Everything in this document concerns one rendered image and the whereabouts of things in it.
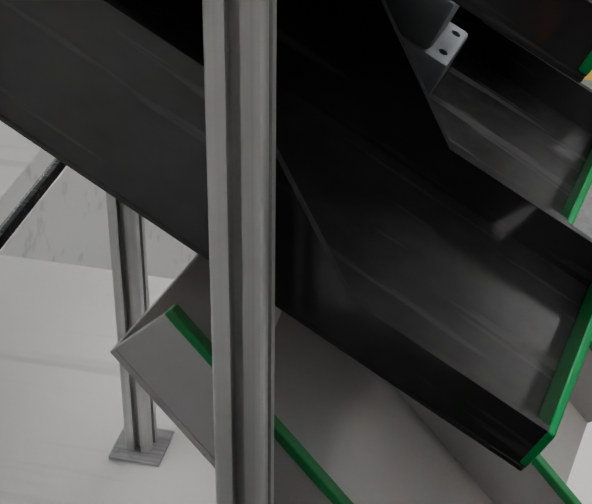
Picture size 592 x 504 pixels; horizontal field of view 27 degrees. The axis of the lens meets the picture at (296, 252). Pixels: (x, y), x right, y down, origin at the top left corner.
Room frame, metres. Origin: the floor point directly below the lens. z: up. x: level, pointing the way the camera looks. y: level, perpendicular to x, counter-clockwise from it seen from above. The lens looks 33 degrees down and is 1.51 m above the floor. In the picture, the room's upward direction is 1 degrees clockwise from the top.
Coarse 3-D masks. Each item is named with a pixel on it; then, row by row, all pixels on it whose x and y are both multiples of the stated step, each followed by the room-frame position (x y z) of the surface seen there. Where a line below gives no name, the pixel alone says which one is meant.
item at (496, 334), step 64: (0, 0) 0.43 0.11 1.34; (64, 0) 0.42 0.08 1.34; (128, 0) 0.54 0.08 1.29; (192, 0) 0.54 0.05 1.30; (320, 0) 0.52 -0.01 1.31; (384, 0) 0.51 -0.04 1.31; (0, 64) 0.43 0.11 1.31; (64, 64) 0.42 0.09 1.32; (128, 64) 0.41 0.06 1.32; (192, 64) 0.40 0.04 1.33; (320, 64) 0.52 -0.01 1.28; (384, 64) 0.51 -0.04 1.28; (64, 128) 0.42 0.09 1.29; (128, 128) 0.41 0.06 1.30; (192, 128) 0.40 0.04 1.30; (320, 128) 0.51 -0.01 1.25; (384, 128) 0.51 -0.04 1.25; (128, 192) 0.41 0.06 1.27; (192, 192) 0.40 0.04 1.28; (320, 192) 0.46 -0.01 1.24; (384, 192) 0.48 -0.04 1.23; (448, 192) 0.49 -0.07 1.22; (512, 192) 0.48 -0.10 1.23; (320, 256) 0.38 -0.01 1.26; (384, 256) 0.44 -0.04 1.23; (448, 256) 0.45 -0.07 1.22; (512, 256) 0.47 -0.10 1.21; (576, 256) 0.47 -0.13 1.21; (320, 320) 0.38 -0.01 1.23; (384, 320) 0.37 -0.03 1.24; (448, 320) 0.41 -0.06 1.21; (512, 320) 0.43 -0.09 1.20; (576, 320) 0.44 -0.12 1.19; (448, 384) 0.36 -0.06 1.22; (512, 384) 0.39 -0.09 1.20; (512, 448) 0.35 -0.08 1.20
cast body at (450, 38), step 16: (400, 0) 0.57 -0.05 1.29; (416, 0) 0.57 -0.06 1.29; (432, 0) 0.57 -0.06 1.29; (448, 0) 0.56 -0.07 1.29; (400, 16) 0.57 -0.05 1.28; (416, 16) 0.57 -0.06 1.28; (432, 16) 0.57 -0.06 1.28; (448, 16) 0.57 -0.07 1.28; (400, 32) 0.57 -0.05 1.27; (416, 32) 0.57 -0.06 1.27; (432, 32) 0.57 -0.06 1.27; (448, 32) 0.60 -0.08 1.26; (464, 32) 0.60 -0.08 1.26; (416, 48) 0.57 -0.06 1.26; (432, 48) 0.57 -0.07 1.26; (448, 48) 0.58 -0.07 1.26; (416, 64) 0.57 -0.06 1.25; (432, 64) 0.57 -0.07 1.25; (448, 64) 0.57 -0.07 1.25; (432, 80) 0.57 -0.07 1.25
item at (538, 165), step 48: (480, 48) 0.64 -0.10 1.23; (432, 96) 0.59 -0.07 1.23; (480, 96) 0.61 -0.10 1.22; (528, 96) 0.63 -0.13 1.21; (576, 96) 0.62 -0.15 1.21; (480, 144) 0.56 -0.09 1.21; (528, 144) 0.58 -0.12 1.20; (576, 144) 0.60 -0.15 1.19; (528, 192) 0.54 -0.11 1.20; (576, 192) 0.53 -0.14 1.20
